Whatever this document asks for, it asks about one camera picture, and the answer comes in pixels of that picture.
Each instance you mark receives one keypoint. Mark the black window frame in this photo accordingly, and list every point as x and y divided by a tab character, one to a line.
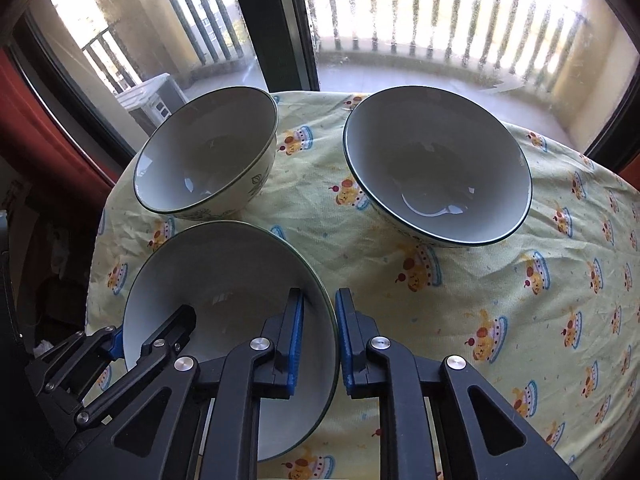
270	20

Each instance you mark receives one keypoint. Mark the yellow printed tablecloth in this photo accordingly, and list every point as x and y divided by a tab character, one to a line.
450	300

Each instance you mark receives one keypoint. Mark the balcony railing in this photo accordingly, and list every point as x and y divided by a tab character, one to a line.
190	15
415	25

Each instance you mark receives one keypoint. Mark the white floral bowl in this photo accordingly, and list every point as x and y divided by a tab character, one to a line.
225	280
435	170
200	160

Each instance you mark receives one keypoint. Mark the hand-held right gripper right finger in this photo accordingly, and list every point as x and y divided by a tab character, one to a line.
343	340

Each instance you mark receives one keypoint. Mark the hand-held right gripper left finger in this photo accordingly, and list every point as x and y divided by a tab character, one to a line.
296	340

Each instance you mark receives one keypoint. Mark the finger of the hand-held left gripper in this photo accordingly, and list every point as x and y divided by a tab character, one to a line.
116	342
172	327

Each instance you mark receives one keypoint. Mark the red curtain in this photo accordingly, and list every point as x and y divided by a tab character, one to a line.
30	125

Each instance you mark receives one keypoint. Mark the white outdoor AC unit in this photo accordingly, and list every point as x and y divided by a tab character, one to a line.
150	100

